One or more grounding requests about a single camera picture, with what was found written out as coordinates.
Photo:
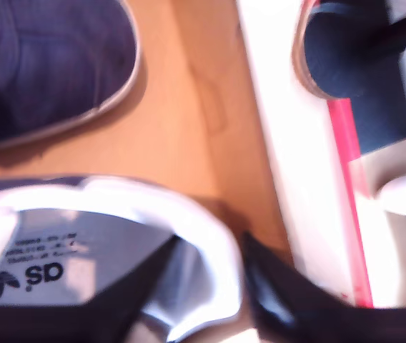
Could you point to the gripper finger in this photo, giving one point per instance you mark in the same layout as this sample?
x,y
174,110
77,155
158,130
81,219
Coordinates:
x,y
288,307
124,307

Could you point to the red Nike shoebox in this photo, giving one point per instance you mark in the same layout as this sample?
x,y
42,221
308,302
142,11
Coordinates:
x,y
196,125

